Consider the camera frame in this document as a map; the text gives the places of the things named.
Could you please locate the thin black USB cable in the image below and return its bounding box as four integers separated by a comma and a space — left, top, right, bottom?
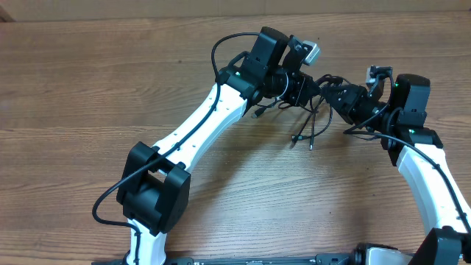
290, 95, 334, 151

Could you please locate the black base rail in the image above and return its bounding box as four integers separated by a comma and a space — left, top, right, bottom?
91, 241, 471, 265

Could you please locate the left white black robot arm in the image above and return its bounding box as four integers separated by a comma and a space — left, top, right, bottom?
92, 26, 320, 264

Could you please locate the thick black USB cable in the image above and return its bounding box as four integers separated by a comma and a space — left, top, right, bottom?
251, 74, 354, 121

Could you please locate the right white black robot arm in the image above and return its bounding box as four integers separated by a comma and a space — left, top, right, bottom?
321, 71, 470, 264

